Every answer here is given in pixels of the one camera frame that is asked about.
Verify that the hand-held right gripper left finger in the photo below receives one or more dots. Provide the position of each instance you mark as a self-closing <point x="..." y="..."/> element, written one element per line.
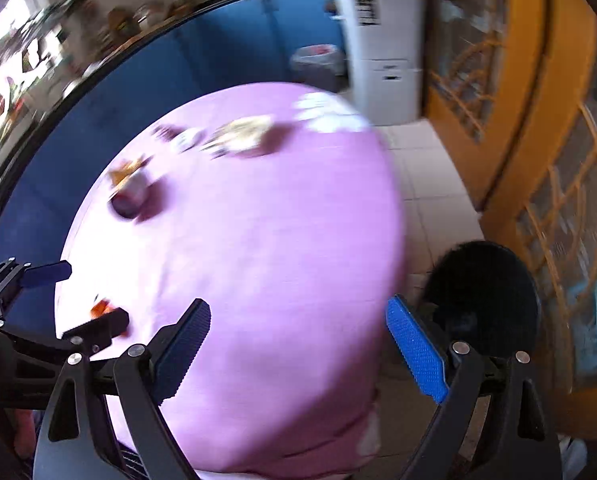
<point x="183" y="350"/>

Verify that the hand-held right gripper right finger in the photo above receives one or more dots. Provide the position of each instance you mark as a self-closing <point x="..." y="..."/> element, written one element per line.
<point x="418" y="350"/>

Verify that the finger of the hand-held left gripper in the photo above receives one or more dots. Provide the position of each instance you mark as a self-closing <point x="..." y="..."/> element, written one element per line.
<point x="48" y="272"/>
<point x="101" y="324"/>

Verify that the black round stool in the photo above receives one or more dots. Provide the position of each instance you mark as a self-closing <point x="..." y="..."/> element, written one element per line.
<point x="488" y="285"/>

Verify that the dark brown bottle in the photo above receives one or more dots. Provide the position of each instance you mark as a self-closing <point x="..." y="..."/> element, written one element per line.
<point x="128" y="202"/>

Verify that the purple floral tablecloth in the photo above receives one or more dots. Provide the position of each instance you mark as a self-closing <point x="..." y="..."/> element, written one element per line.
<point x="258" y="260"/>

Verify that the yellow crumpled wrapper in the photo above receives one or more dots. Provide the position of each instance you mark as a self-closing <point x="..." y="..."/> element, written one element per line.
<point x="123" y="171"/>

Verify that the silver crumpled wrapper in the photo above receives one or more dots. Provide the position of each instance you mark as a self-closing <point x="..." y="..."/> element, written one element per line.
<point x="163" y="132"/>

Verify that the white bottle cap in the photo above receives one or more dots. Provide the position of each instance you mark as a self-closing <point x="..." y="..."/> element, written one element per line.
<point x="186" y="141"/>

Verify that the white flat packet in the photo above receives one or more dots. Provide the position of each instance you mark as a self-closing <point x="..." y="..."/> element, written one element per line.
<point x="241" y="132"/>

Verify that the blue kitchen base cabinets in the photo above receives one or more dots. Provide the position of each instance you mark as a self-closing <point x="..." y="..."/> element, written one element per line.
<point x="178" y="60"/>

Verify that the black kitchen countertop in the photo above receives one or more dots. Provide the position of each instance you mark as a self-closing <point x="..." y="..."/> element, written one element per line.
<point x="143" y="30"/>

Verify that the wooden glass door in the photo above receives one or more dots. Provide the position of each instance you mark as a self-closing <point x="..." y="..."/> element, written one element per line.
<point x="503" y="85"/>

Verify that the white floor appliance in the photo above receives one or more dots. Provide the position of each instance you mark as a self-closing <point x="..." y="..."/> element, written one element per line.
<point x="383" y="60"/>

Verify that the grey bin with bag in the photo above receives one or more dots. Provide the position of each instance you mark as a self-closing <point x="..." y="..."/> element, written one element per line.
<point x="318" y="67"/>

